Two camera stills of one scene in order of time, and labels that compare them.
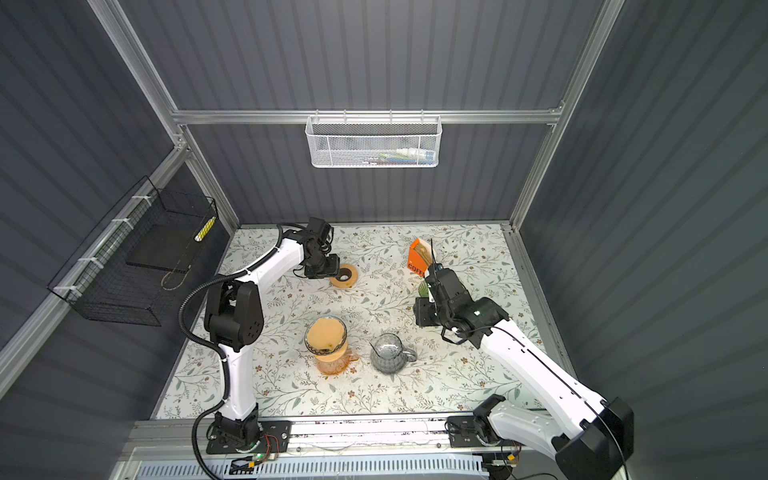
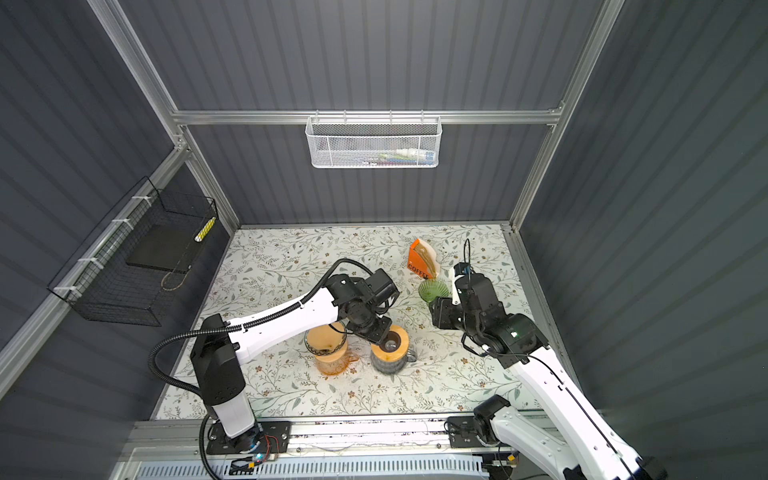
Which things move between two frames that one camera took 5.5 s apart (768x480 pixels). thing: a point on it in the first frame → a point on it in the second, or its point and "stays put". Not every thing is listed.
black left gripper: (333, 270) → (380, 335)
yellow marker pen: (204, 229) stays put
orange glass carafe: (336, 367) stays put
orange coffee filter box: (419, 256) stays put
